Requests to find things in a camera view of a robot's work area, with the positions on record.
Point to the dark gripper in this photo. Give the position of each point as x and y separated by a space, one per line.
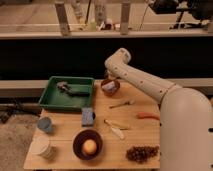
107 75

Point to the white eraser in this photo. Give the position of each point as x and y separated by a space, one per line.
109 87

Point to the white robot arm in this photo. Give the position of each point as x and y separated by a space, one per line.
186 116

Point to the small red bowl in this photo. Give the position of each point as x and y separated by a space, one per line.
117 86

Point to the dark brown bowl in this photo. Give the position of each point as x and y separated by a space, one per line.
81 137

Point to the small brush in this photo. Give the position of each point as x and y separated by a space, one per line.
129 102

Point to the blue sponge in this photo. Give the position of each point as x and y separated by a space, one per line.
88 117

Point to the grey tool in tray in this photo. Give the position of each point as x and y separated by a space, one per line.
64 87

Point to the green plastic tray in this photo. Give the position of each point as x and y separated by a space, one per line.
54 100

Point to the yellow green stick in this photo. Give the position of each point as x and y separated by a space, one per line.
116 124

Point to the orange carrot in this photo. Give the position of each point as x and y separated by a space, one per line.
147 116

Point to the orange ball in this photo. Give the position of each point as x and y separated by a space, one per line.
89 147

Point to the blue cup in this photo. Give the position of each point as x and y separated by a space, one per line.
45 125

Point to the bunch of dark grapes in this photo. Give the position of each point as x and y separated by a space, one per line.
141 154

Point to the right grey post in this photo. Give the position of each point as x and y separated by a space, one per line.
125 13

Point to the grey post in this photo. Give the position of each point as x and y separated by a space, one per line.
125 13
62 18

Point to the left grey post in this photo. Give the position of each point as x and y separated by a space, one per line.
62 18

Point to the black camera on tripod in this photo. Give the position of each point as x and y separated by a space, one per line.
199 9

